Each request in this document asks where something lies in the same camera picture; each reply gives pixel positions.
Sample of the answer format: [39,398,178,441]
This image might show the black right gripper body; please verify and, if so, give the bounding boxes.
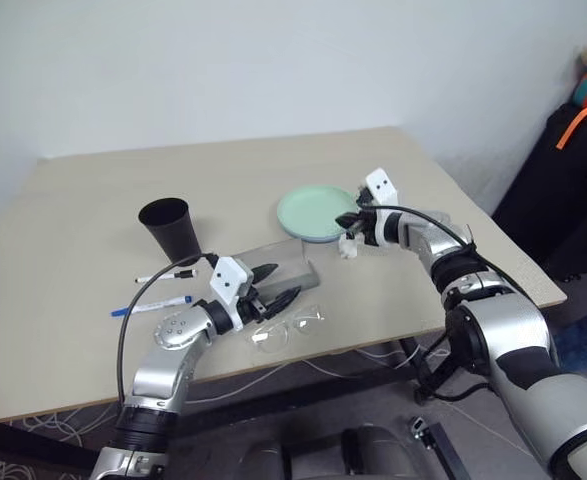
[345,204,379,247]

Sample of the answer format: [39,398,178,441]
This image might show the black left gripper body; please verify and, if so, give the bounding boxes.
[240,279,274,324]

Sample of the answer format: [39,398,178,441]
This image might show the white paper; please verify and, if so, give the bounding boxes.
[338,237,363,260]

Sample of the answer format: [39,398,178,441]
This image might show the grey glasses case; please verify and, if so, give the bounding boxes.
[232,238,321,304]

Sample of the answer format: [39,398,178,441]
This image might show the clear frame glasses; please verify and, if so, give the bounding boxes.
[245,307,328,355]

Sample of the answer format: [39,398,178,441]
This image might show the white marker black cap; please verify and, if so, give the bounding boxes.
[134,268,199,285]

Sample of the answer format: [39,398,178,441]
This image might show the white marker blue cap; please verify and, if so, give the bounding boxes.
[110,294,194,318]

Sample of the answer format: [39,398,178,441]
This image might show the black tapered cup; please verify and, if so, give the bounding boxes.
[137,197,204,264]

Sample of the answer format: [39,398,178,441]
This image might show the mint green plate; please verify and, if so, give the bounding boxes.
[277,185,362,239]

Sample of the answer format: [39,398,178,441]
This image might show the light blue plate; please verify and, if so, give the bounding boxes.
[280,219,354,244]

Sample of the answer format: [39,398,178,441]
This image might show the dark grey rounded shape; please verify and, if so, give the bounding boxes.
[340,424,424,480]
[232,439,294,480]

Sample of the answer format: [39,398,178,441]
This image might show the black suitcase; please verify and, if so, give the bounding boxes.
[491,102,587,284]

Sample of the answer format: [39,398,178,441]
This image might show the black bar metal clamp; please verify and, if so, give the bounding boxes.
[410,414,467,480]

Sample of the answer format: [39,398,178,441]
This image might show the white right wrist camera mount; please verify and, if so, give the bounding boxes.
[364,168,401,247]

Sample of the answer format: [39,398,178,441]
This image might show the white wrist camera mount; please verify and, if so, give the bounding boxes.
[364,168,401,247]
[208,256,255,332]

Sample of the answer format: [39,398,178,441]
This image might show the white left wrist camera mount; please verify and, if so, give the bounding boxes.
[208,256,255,332]

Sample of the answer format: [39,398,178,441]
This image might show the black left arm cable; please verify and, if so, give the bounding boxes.
[115,253,220,404]

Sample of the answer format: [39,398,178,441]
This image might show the black table frame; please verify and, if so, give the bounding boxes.
[0,335,454,469]

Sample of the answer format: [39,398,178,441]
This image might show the black hanging cable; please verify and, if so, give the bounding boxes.
[415,329,494,404]

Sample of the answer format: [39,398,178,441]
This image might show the white floor cable tangle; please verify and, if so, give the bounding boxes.
[0,344,539,480]

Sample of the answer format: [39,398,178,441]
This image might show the orange strap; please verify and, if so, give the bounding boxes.
[556,97,587,150]

